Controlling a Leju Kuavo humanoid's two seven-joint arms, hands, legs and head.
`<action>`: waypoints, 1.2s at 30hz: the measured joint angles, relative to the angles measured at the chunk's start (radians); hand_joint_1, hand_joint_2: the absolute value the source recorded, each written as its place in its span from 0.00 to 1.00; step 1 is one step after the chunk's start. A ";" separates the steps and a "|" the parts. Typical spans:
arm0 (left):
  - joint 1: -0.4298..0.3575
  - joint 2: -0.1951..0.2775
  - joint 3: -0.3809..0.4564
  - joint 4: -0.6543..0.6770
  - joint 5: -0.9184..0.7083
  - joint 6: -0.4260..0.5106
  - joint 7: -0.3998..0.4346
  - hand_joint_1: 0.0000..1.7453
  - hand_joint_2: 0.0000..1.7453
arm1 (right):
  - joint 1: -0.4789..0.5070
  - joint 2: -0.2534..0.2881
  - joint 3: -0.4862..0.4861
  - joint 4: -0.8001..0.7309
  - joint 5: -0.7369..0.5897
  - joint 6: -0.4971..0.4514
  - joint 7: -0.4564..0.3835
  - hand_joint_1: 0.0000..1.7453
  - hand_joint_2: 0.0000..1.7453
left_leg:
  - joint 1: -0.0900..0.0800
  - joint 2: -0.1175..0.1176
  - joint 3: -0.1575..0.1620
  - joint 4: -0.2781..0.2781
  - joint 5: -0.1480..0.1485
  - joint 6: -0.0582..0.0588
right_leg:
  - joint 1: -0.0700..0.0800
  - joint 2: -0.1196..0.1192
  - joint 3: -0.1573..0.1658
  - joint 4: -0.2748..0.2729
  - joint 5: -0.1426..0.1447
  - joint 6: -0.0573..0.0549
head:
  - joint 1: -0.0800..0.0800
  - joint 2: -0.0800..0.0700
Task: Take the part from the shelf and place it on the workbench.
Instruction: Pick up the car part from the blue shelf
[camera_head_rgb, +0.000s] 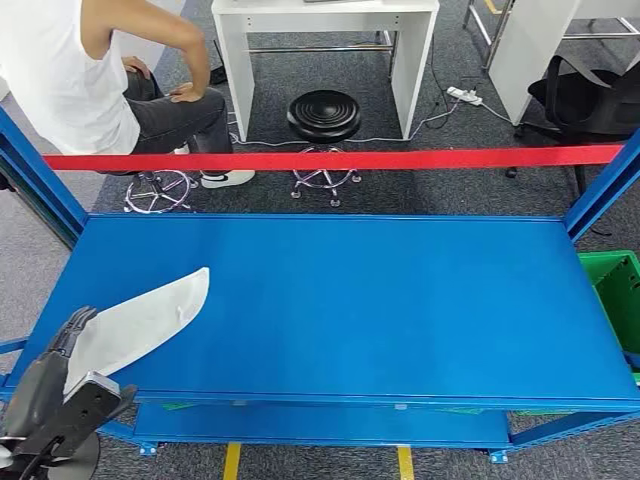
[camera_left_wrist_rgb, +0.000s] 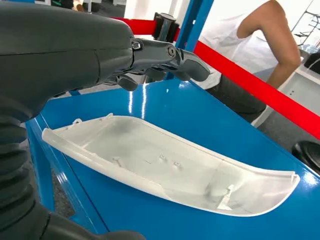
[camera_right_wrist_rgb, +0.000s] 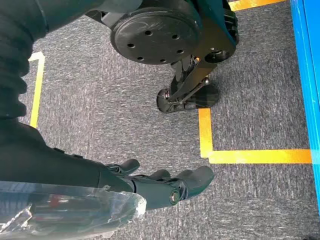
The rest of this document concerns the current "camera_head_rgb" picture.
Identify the white power strip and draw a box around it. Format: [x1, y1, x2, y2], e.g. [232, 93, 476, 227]
[446, 86, 484, 108]

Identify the green plastic crate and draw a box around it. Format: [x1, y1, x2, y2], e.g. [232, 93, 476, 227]
[579, 250, 640, 386]

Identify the white curved plastic part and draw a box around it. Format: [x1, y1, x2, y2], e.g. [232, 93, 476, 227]
[63, 266, 211, 397]

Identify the black floor cable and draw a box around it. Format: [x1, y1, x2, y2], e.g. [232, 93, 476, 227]
[429, 36, 481, 132]

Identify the white desk with metal frame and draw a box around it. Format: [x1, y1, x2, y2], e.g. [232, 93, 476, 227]
[462, 0, 640, 128]

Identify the red barrier strap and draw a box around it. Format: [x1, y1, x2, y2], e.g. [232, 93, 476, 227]
[42, 144, 626, 174]

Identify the black office chair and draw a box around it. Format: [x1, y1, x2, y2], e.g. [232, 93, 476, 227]
[505, 54, 640, 197]

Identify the stool with chrome base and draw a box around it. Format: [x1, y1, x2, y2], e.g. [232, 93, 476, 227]
[123, 168, 200, 215]

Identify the blue metal shelf rack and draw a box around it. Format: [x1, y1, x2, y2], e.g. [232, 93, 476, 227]
[0, 109, 640, 465]

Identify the black round stool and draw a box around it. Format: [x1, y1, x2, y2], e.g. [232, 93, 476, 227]
[286, 89, 362, 209]

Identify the person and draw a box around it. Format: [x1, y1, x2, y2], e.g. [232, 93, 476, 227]
[0, 0, 257, 190]

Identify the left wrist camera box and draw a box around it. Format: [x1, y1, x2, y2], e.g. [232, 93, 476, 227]
[12, 370, 137, 465]

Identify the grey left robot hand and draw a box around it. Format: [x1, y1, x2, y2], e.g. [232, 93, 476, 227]
[1, 306, 99, 442]

